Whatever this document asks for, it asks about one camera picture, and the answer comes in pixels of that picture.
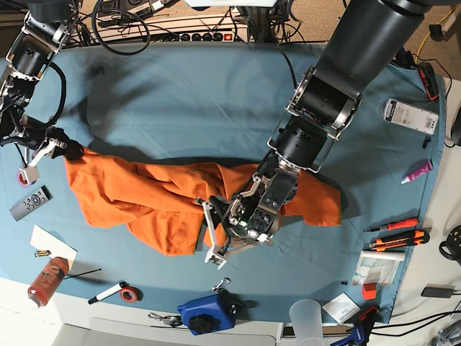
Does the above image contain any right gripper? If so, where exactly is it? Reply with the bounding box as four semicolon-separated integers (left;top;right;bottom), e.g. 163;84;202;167
14;117;84;168

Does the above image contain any black power adapter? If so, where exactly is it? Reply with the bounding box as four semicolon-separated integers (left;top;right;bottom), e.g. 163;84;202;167
421;285;455;298

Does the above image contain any clear plastic packet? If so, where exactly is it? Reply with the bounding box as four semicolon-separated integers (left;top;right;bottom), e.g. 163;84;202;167
352;250;406;286

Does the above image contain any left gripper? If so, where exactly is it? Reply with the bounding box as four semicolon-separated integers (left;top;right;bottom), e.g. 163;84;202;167
194;196;274;260

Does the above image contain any grey remote control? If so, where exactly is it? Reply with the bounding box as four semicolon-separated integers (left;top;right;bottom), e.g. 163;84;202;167
10;185;52;221

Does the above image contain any blue clamp device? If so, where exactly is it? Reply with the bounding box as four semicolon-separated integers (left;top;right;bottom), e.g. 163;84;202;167
177;290;245;336

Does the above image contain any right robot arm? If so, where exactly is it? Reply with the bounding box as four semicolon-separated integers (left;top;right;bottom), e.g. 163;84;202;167
1;1;84;161

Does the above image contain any red tape roll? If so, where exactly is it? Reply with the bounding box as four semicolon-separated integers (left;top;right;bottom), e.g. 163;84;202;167
120;286;141;303

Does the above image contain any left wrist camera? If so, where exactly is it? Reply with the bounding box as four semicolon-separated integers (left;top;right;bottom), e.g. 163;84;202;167
205;252;227;270

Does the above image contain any blue black clamp handle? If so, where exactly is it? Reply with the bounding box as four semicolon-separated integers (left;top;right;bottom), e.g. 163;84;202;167
390;48;417;69

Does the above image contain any white paper card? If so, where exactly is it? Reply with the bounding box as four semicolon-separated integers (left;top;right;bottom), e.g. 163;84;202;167
30;225;78;270

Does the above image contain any white booklet card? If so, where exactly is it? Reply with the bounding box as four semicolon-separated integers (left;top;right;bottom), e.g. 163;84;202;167
322;293;360;324

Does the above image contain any orange black utility knife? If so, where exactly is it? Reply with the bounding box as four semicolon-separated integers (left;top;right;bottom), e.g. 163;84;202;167
369;230;430;252

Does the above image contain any black cable tie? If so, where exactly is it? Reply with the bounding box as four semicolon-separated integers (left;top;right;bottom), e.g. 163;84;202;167
64;268;102;280

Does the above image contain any orange black tool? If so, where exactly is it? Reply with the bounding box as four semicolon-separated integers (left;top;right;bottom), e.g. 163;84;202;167
418;62;439;101

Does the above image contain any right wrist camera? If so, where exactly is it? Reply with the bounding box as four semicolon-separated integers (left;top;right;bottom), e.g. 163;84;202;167
19;166;40;183

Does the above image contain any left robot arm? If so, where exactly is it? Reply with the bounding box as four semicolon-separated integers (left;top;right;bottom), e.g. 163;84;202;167
201;1;434;267

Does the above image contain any small AA battery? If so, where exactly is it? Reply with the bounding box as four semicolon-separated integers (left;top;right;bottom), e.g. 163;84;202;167
35;250;51;257

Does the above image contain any blue bar clamp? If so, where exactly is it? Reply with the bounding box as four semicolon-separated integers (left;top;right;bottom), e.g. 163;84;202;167
331;306;380;346

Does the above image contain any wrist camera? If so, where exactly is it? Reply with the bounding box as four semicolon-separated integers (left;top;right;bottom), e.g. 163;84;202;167
205;252;227;270
19;166;40;183

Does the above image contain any orange t-shirt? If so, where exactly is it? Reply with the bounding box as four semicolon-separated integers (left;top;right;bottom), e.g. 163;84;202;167
63;146;342;257

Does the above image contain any orange black screwdriver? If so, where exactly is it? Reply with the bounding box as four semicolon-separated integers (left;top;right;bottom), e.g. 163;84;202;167
364;218;419;233

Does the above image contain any black screw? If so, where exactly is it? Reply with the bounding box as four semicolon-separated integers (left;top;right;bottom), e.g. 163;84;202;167
422;136;431;150

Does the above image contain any white marker pen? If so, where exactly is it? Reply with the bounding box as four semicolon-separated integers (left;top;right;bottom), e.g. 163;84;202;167
88;281;127;305

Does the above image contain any small orange block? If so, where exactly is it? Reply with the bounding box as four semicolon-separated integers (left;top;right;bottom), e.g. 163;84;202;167
362;283;377;301

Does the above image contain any clear bit set case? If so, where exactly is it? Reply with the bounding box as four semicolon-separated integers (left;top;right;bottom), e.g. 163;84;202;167
382;98;439;136

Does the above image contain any purple glue tube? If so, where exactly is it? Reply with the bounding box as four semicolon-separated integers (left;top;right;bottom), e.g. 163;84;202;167
400;160;433;185

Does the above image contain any purple tape roll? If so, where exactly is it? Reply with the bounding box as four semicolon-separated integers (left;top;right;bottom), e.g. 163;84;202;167
17;172;34;188

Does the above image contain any red drink can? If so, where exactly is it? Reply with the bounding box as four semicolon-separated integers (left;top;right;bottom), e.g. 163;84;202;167
27;257;69;308

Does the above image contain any white power strip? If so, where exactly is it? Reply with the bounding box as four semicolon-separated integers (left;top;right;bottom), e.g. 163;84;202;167
97;15;251;43

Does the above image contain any teal tablecloth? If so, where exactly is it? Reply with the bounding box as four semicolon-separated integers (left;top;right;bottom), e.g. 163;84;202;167
1;43;444;321

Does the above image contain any translucent plastic cup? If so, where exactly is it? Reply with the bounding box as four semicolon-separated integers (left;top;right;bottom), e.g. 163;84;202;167
289;299;323;346

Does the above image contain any black round device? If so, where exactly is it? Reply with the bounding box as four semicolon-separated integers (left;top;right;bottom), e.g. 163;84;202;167
439;225;461;265

